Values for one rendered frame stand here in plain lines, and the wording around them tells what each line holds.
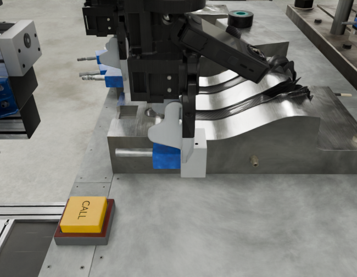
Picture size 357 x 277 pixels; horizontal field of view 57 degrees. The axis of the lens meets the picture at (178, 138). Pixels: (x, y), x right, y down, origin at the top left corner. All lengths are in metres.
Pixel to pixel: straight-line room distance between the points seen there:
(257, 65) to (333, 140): 0.33
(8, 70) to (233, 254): 0.63
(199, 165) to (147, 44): 0.18
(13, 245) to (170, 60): 1.14
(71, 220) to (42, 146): 1.68
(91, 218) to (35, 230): 0.89
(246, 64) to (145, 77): 0.12
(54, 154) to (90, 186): 1.47
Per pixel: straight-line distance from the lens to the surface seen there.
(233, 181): 0.63
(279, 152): 0.63
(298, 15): 1.80
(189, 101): 0.37
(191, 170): 0.47
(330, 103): 0.82
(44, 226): 1.41
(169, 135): 0.41
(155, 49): 0.39
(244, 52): 0.39
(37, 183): 1.93
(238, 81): 0.76
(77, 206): 0.55
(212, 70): 0.93
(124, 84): 0.72
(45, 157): 2.10
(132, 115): 0.70
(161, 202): 0.59
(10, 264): 1.35
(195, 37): 0.37
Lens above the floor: 1.23
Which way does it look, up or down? 36 degrees down
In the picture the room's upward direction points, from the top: straight up
